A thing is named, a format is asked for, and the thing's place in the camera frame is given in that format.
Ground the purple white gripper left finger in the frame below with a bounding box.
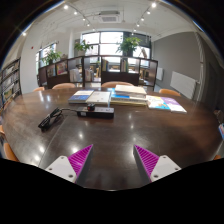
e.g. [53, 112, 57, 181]
[46, 145, 93, 183]

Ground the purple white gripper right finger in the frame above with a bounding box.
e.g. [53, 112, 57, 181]
[133, 145, 180, 182]

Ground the black power strip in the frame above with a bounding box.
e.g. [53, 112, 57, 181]
[77, 107, 114, 119]

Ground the purple white book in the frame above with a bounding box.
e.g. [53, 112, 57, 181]
[163, 97, 187, 113]

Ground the colourful picture book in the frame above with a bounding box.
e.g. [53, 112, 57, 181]
[146, 95, 170, 111]

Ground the orange chair near left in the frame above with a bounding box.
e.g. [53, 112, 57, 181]
[4, 143, 18, 162]

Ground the dark blue book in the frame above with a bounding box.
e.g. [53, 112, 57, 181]
[68, 90, 93, 103]

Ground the white grey book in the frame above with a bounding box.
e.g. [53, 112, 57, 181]
[86, 91, 111, 105]

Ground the stack of books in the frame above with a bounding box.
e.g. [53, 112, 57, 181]
[111, 85, 147, 105]

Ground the orange chair right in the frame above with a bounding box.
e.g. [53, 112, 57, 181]
[159, 89, 181, 97]

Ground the orange chair behind table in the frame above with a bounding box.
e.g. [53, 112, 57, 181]
[52, 83, 76, 89]

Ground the orange chair far left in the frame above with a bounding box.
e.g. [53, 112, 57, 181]
[33, 87, 45, 92]

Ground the orange chair centre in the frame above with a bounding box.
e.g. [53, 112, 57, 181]
[101, 81, 133, 88]

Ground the dark wooden shelf unit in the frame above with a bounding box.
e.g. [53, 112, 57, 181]
[38, 55, 158, 89]

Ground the potted plant left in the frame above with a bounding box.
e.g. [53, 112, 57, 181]
[42, 50, 61, 65]

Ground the potted plant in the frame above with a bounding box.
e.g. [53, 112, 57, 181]
[117, 37, 141, 57]
[74, 40, 93, 56]
[42, 50, 61, 65]

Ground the potted plant middle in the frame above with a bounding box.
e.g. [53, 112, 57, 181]
[74, 40, 93, 56]

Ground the potted plant right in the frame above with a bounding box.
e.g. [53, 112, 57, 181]
[117, 37, 141, 57]

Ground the ceiling air conditioner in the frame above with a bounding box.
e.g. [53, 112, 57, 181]
[98, 11, 120, 23]

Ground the coiled black power cable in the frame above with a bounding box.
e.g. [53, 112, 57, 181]
[37, 106, 78, 132]

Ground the white wall radiator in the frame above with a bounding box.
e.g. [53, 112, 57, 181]
[170, 71, 196, 99]

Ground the bookshelf at left wall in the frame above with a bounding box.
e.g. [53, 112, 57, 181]
[0, 58, 21, 107]

